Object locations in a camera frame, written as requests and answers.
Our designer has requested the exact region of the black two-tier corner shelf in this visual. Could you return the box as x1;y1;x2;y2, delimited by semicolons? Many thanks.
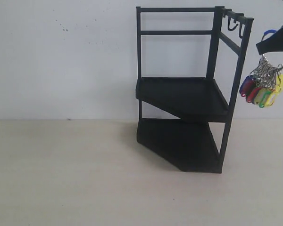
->
135;6;253;174

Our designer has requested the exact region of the bunch of colourful key tags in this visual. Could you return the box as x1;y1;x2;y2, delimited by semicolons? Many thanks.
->
239;28;283;108

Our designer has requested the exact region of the black metal hook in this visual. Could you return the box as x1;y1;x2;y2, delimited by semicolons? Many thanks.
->
239;22;245;39
227;17;238;32

